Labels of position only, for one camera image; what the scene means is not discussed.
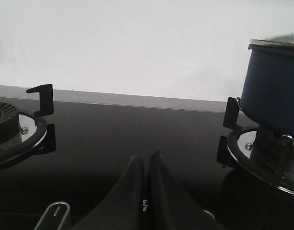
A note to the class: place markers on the glass lid with blue knob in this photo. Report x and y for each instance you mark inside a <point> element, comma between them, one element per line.
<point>280,41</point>

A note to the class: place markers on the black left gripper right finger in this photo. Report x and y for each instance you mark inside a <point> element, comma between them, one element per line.
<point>170,207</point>

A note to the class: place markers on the dark blue cooking pot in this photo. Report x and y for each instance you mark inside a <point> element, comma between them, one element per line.
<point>268,93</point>

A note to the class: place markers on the right black pan support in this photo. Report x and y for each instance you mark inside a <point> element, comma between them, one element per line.
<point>239,147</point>

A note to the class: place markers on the black gas burner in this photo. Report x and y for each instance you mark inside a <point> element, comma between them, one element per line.
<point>274,152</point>
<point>9,126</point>

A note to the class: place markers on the black pan support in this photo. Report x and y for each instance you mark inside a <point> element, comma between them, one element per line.
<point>239,147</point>
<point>35,137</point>

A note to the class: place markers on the right black gas burner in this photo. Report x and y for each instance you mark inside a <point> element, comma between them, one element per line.
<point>274,152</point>

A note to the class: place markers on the black glass gas stove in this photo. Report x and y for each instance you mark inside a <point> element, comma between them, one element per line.
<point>94,144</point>

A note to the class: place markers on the left black gas burner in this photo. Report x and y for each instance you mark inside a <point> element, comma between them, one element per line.
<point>9,126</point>

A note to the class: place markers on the silver black stove knob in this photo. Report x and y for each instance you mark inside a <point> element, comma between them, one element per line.
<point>57,216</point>

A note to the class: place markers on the left black pan support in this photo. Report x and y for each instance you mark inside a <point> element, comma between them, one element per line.
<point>35,137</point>

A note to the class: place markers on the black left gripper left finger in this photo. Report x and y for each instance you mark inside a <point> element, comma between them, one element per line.
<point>121,208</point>

